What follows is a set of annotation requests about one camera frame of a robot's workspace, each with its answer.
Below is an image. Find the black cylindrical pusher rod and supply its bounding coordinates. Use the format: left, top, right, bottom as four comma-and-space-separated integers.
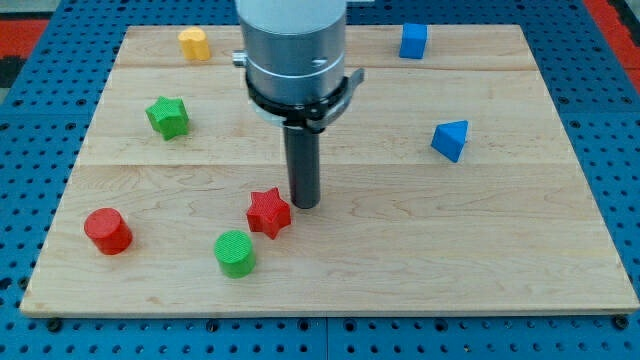
283, 128, 320, 209

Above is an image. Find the black clamp ring mount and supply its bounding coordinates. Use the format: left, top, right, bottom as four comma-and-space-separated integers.
245, 68, 365, 133

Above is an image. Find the red star block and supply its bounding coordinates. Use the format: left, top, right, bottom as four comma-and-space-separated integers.
246, 187, 291, 240

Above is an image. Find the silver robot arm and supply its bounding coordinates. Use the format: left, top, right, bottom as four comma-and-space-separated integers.
233, 0, 364, 209

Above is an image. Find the green star block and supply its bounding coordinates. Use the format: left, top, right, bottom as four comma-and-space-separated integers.
145, 96, 189, 141

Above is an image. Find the green cylinder block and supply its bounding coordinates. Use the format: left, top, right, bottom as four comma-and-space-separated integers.
213, 230, 256, 278

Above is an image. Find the blue cube block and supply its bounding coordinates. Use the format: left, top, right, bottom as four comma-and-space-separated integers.
399, 23, 428, 59

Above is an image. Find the blue triangular prism block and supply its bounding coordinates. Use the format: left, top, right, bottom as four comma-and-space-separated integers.
431, 120, 469, 163

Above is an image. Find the yellow heart block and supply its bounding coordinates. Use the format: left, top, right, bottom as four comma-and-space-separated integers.
177, 27, 211, 61

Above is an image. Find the light wooden board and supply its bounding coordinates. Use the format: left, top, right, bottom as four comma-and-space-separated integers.
21, 25, 639, 318

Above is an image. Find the red cylinder block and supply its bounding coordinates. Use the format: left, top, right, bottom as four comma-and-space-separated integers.
84, 208, 133, 255

